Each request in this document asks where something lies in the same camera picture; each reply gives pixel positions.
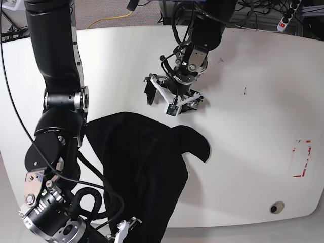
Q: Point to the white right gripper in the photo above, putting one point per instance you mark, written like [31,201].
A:
[123,229]

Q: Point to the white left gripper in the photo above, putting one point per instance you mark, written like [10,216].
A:
[173,90]

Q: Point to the black T-shirt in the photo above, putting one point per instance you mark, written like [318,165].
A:
[143,162]

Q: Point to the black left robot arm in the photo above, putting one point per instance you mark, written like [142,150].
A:
[197,27]

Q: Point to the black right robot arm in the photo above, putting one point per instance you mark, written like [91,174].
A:
[50,210]

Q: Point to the red tape marking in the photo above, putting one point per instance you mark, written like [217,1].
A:
[300,158]

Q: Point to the white power strip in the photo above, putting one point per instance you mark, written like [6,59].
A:
[288,15]

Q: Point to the right table grommet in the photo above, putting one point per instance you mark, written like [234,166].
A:
[277,207]

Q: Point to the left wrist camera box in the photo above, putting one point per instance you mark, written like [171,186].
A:
[172,110]

